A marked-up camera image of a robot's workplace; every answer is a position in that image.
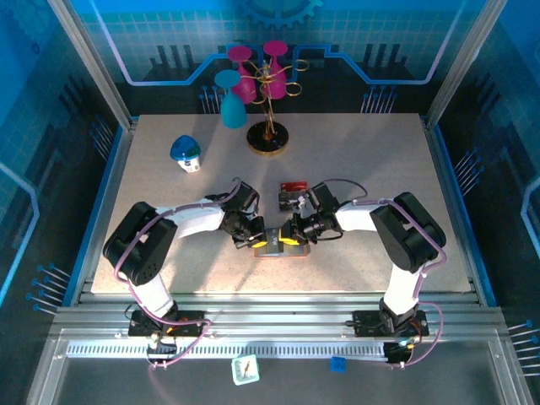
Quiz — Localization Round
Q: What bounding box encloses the brown wooden case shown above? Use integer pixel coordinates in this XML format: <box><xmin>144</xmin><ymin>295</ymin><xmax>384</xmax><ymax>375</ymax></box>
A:
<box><xmin>252</xmin><ymin>229</ymin><xmax>313</xmax><ymax>260</ymax></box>

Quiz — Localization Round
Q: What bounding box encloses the small red black item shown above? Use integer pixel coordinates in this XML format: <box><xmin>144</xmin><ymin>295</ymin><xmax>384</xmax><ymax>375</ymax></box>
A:
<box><xmin>276</xmin><ymin>179</ymin><xmax>310</xmax><ymax>214</ymax></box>

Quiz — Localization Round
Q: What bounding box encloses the white cup with blue lid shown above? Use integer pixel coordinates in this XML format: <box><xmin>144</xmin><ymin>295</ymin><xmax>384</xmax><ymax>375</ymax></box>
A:
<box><xmin>169</xmin><ymin>134</ymin><xmax>203</xmax><ymax>175</ymax></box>

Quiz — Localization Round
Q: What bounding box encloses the gold glass rack black base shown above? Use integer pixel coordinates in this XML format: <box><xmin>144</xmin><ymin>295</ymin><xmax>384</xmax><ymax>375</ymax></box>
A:
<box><xmin>240</xmin><ymin>58</ymin><xmax>304</xmax><ymax>156</ymax></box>

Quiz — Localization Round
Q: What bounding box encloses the teal wine glass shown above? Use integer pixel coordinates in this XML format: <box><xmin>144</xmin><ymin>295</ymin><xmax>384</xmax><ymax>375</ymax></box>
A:
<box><xmin>213</xmin><ymin>69</ymin><xmax>248</xmax><ymax>130</ymax></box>

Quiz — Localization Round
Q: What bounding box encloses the white green square tile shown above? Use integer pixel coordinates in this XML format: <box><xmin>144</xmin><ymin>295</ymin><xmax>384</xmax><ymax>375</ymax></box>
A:
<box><xmin>230</xmin><ymin>354</ymin><xmax>261</xmax><ymax>386</ymax></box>

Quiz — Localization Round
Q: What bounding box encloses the magenta wine glass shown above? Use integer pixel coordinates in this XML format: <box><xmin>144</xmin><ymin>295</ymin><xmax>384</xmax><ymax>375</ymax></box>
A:
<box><xmin>261</xmin><ymin>40</ymin><xmax>289</xmax><ymax>100</ymax></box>
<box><xmin>226</xmin><ymin>45</ymin><xmax>257</xmax><ymax>105</ymax></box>

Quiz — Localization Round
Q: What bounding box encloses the black electronics board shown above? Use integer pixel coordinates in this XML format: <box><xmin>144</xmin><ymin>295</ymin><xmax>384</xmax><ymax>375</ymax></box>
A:
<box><xmin>383</xmin><ymin>340</ymin><xmax>413</xmax><ymax>366</ymax></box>
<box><xmin>146</xmin><ymin>337</ymin><xmax>178</xmax><ymax>365</ymax></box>

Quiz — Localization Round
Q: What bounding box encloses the aluminium front rail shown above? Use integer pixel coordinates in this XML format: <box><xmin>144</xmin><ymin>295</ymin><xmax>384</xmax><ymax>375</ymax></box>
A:
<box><xmin>49</xmin><ymin>292</ymin><xmax>510</xmax><ymax>339</ymax></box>

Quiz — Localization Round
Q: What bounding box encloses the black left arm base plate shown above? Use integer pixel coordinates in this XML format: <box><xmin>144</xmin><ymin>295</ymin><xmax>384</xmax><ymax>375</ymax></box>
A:
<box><xmin>128</xmin><ymin>310</ymin><xmax>207</xmax><ymax>338</ymax></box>

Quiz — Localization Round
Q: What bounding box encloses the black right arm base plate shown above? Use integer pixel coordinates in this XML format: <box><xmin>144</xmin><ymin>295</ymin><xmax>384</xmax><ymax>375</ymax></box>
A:
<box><xmin>352</xmin><ymin>310</ymin><xmax>430</xmax><ymax>338</ymax></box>

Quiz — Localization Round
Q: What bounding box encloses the slotted grey cable duct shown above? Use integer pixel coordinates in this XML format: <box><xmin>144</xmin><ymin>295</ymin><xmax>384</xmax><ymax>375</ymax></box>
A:
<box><xmin>66</xmin><ymin>341</ymin><xmax>389</xmax><ymax>359</ymax></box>

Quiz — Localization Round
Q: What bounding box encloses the aluminium frame post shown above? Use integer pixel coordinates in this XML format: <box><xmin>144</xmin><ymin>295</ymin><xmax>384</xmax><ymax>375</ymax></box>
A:
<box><xmin>46</xmin><ymin>0</ymin><xmax>138</xmax><ymax>131</ymax></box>
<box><xmin>423</xmin><ymin>0</ymin><xmax>508</xmax><ymax>127</ymax></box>

